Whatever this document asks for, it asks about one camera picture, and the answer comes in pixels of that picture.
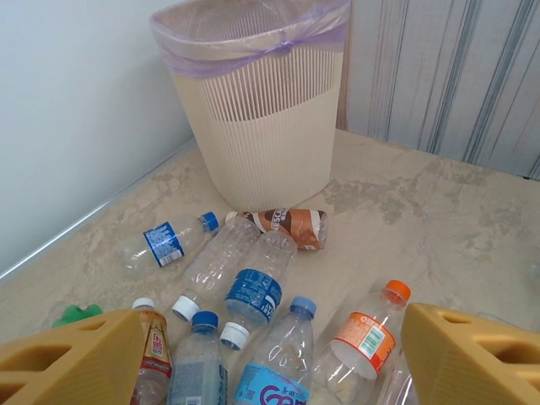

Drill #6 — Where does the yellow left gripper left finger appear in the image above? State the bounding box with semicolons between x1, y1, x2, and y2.
0;308;147;405

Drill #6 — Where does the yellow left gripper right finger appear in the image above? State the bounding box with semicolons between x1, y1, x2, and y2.
400;301;540;405

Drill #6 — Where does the green bottle yellow cap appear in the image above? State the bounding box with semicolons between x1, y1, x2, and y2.
51;303;105;329

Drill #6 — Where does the red orange tea bottle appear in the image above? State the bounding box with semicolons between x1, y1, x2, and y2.
130;297;174;405

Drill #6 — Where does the orange label orange cap bottle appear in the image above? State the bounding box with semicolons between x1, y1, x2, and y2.
310;278;413;405

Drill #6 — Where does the grey label blue cap bottle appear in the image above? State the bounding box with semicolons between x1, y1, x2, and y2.
166;310;229;405

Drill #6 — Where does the light blue label water bottle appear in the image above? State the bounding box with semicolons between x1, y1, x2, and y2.
234;294;318;405

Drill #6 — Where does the large clear unlabelled bottle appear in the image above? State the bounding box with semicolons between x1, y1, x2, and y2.
170;217;265;321

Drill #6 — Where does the blue label white cap bottle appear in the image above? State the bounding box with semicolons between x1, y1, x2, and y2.
219;229;299;351

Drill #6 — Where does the brown coffee drink bottle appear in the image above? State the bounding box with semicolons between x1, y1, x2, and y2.
225;207;329;252

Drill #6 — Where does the pink waste basket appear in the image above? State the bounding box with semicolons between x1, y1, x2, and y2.
150;0;354;130
150;0;354;214

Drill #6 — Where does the aluminium table edge frame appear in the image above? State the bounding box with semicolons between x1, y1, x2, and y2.
0;138;199;282

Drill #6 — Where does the corrugated metal enclosure panel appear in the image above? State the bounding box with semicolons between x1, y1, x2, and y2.
345;0;540;181

